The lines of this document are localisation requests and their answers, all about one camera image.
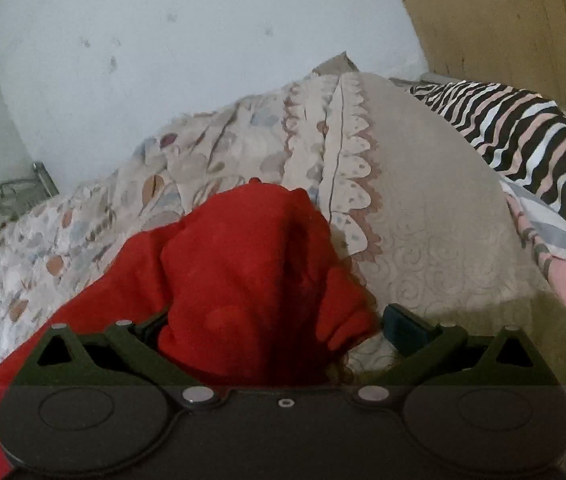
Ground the red garment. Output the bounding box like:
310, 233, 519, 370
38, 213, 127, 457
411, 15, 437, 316
0, 181, 379, 479

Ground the dotted patterned bed cover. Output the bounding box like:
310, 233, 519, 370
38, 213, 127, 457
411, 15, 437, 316
0, 51, 566, 401

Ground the metal bed headboard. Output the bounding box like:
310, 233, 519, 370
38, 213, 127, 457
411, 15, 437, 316
0, 162, 59, 221

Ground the zebra striped pink blanket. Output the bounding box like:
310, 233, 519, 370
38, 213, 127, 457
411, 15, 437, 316
407, 79, 566, 480

